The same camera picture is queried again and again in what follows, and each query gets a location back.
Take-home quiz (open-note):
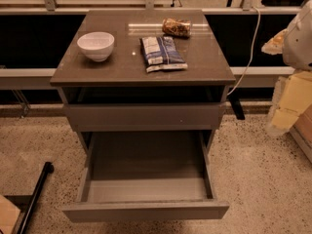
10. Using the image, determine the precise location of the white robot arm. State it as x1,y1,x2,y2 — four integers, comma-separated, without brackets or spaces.
261,1,312,71

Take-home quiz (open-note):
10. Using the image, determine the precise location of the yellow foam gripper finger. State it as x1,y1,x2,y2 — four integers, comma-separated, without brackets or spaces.
261,29,287,56

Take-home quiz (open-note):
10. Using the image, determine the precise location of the closed grey top drawer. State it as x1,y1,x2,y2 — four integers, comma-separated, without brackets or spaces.
63,103,225,132

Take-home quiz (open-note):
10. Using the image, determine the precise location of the open grey middle drawer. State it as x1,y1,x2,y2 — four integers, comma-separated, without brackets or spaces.
63,131,229,222

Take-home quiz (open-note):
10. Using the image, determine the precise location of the wooden board corner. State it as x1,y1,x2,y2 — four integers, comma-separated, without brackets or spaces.
0,195,20,234

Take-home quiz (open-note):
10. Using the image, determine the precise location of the grey drawer cabinet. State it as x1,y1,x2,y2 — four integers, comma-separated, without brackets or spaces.
51,10,234,151

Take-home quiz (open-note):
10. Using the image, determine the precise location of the cardboard box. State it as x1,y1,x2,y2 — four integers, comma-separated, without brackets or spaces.
290,105,312,163

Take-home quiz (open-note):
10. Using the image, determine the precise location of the blue chip bag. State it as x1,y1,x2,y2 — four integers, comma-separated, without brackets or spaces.
139,36,188,73

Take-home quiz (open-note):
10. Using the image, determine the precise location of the white ceramic bowl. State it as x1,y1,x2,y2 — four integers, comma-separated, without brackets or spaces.
77,32,115,61

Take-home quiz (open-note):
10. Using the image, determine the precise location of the black table leg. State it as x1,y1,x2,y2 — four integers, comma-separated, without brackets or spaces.
228,93,245,120

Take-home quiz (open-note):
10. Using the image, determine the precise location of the black metal bar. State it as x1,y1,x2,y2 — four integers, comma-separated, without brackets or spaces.
17,162,54,234

